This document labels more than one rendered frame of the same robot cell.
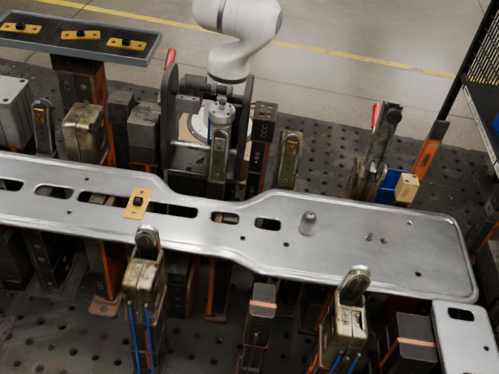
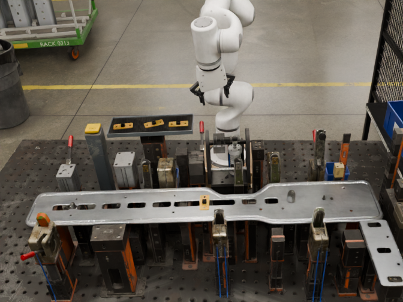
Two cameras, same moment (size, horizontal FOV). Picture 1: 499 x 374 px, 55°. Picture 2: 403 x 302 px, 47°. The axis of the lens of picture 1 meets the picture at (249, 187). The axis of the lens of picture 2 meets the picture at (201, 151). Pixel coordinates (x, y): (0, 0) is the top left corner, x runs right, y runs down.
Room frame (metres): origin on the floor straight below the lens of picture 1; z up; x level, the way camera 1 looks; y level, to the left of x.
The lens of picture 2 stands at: (-0.69, 0.12, 2.25)
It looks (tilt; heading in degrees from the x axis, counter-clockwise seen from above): 37 degrees down; 4
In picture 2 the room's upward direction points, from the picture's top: 5 degrees counter-clockwise
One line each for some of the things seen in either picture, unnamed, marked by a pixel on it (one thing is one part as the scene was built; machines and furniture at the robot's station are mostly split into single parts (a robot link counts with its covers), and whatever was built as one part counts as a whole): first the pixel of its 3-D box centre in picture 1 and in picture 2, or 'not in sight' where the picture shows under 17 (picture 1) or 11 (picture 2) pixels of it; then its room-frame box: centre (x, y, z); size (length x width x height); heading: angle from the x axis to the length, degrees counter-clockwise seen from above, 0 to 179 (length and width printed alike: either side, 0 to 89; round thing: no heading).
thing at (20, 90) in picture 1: (24, 161); (132, 195); (0.81, 0.54, 0.90); 0.13 x 0.10 x 0.41; 179
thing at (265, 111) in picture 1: (255, 180); (257, 182); (0.85, -0.01, 0.91); 0.07 x 0.05 x 0.42; 179
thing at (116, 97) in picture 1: (126, 164); (185, 186); (0.85, 0.31, 0.90); 0.05 x 0.05 x 0.40; 89
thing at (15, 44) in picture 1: (75, 37); (151, 125); (0.98, 0.44, 1.16); 0.37 x 0.14 x 0.02; 89
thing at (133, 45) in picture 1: (126, 42); (178, 123); (0.97, 0.32, 1.17); 0.08 x 0.04 x 0.01; 91
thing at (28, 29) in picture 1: (20, 26); (123, 125); (0.97, 0.56, 1.17); 0.08 x 0.04 x 0.01; 96
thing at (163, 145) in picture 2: (88, 119); (158, 166); (0.98, 0.44, 0.92); 0.10 x 0.08 x 0.45; 89
